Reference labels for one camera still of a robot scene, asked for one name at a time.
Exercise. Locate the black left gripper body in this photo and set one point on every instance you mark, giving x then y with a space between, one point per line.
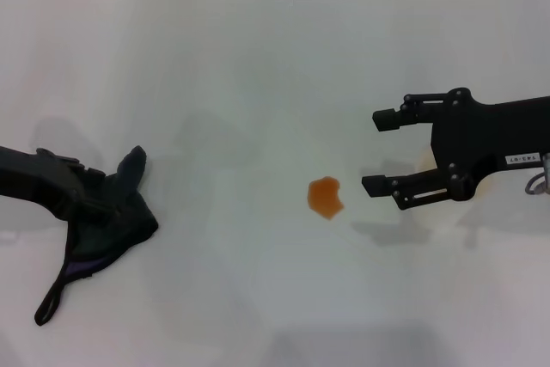
30 175

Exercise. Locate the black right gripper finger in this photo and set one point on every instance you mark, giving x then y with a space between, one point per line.
376 186
386 120

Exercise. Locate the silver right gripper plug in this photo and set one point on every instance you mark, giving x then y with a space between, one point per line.
545 169

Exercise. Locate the dark blue rag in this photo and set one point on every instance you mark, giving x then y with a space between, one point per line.
124 216

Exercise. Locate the orange-brown liquid stain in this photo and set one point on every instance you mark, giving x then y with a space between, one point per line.
324 197

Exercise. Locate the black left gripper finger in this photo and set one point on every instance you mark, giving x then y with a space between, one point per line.
73 166
96 208

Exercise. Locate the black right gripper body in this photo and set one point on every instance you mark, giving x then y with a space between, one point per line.
481 135

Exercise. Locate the white paper cup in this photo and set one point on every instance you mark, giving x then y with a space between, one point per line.
425 161

